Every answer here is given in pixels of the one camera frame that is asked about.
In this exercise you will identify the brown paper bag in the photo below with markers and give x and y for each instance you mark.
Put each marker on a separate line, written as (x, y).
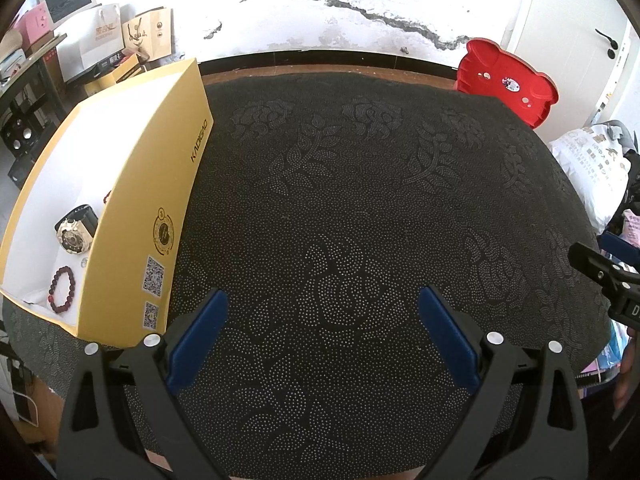
(150, 35)

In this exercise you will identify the black computer case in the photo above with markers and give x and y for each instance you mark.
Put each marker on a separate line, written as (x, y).
(21, 172)

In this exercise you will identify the white printed sack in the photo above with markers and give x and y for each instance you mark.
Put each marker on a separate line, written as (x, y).
(595, 175)

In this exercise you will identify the person's right hand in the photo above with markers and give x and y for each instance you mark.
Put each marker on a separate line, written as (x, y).
(630, 380)

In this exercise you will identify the yellow cardboard box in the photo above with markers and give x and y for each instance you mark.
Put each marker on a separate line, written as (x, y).
(112, 72)

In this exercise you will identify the pink box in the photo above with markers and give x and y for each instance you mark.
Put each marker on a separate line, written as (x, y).
(32, 25)

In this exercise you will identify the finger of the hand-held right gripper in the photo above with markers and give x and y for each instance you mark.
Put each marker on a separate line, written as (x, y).
(600, 267)
(620, 245)

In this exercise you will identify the black speaker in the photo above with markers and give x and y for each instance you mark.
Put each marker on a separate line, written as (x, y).
(20, 132)

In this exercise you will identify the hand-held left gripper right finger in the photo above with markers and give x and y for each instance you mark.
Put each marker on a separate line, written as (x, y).
(450, 340)

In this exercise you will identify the yellow box with white lining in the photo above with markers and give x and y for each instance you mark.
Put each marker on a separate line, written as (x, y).
(140, 185)

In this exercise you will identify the white paper bag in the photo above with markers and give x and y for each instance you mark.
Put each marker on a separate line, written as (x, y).
(92, 40)

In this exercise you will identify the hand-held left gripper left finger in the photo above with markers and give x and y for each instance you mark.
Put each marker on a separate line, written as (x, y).
(195, 340)

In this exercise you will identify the black metal desk frame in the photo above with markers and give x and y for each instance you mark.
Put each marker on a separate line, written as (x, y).
(30, 85)

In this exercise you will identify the black patterned tablecloth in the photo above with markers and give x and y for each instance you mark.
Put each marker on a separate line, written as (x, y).
(375, 210)

